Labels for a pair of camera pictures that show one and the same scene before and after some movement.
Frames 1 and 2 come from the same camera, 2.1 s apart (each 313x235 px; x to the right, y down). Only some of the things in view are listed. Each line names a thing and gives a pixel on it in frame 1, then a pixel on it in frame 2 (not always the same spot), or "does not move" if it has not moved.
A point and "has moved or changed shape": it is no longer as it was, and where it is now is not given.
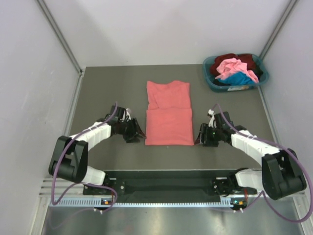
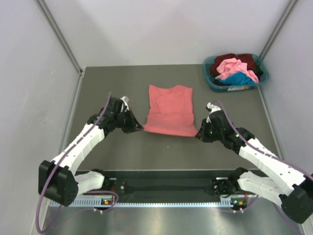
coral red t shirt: (168, 119) has moved or changed shape
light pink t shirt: (228, 66) does not move
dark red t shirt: (244, 57) does not move
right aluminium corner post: (278, 29) does not move
